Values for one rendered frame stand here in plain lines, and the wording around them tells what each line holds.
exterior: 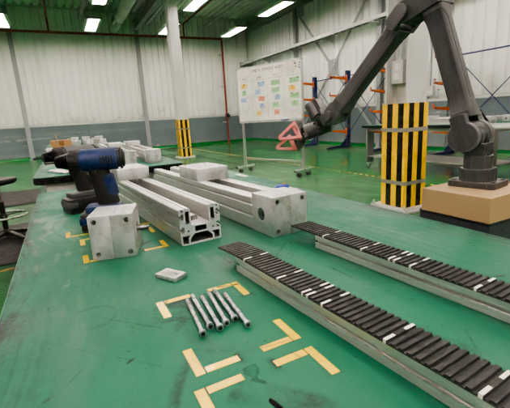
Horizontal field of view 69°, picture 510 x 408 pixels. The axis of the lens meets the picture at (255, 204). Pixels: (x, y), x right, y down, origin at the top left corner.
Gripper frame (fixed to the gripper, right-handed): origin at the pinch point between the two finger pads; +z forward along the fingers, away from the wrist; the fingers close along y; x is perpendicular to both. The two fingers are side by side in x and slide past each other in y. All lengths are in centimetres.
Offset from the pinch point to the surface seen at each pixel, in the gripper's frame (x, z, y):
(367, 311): 50, 17, 81
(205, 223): 25, 34, 43
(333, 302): 48, 20, 78
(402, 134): -32, -169, -218
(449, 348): 55, 13, 88
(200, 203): 20, 33, 40
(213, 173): 5.5, 26.9, 11.8
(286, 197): 27, 14, 44
